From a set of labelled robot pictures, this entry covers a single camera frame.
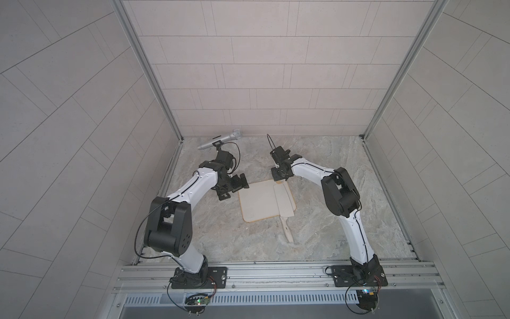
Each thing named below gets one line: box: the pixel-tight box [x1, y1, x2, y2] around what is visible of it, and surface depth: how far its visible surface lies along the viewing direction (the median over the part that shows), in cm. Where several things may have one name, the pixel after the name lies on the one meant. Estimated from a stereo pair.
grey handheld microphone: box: [197, 128, 242, 150], surface depth 89 cm
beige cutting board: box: [238, 180, 297, 222], surface depth 93 cm
